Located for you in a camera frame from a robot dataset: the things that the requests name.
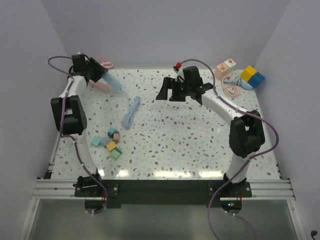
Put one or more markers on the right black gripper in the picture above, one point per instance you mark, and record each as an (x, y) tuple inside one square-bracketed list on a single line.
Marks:
[(168, 84)]

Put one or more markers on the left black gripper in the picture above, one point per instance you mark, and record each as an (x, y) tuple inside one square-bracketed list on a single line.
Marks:
[(99, 69)]

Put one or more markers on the pink power strip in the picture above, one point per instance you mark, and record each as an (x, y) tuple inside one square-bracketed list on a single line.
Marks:
[(99, 85)]

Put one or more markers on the blue power strip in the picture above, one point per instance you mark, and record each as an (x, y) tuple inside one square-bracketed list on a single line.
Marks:
[(112, 81)]

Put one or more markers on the peach cube socket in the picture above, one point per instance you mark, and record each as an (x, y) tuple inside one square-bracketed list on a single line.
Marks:
[(225, 69)]

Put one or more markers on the teal plug adapter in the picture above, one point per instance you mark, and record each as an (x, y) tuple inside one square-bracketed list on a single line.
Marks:
[(111, 132)]

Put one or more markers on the mauve plug adapter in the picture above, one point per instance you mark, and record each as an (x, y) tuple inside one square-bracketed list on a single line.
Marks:
[(116, 137)]

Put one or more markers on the light blue plug adapter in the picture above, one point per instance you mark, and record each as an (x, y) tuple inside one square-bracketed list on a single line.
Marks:
[(95, 141)]

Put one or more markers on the green plug adapter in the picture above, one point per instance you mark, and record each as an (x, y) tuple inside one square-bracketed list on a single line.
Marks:
[(116, 153)]

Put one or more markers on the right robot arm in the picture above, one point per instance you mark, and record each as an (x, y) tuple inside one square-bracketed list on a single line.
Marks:
[(246, 133)]

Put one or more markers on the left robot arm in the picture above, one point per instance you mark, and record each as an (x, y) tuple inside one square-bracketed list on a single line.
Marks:
[(70, 117)]

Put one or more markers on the yellow and blue cube socket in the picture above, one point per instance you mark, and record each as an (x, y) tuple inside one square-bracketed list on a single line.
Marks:
[(252, 77)]

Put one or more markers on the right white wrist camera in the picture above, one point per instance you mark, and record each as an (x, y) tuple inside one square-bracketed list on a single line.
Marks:
[(178, 69)]

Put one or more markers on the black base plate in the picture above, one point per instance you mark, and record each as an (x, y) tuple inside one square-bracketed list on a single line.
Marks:
[(113, 194)]

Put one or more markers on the aluminium frame rail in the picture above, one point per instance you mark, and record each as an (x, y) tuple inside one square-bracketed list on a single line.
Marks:
[(260, 189)]

